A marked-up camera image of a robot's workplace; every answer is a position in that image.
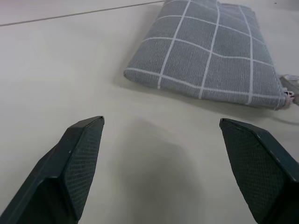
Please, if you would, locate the pink zipper pull charm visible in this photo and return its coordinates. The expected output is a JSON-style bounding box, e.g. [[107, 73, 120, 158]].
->
[[280, 74, 299, 108]]

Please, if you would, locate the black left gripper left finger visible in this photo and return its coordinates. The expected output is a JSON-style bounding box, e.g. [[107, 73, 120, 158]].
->
[[0, 115, 105, 224]]

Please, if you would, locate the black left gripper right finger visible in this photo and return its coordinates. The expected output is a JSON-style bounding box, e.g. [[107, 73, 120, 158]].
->
[[219, 118, 299, 224]]

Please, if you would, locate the grey checked fabric pouch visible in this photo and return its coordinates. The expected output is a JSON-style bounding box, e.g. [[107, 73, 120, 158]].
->
[[123, 0, 287, 111]]

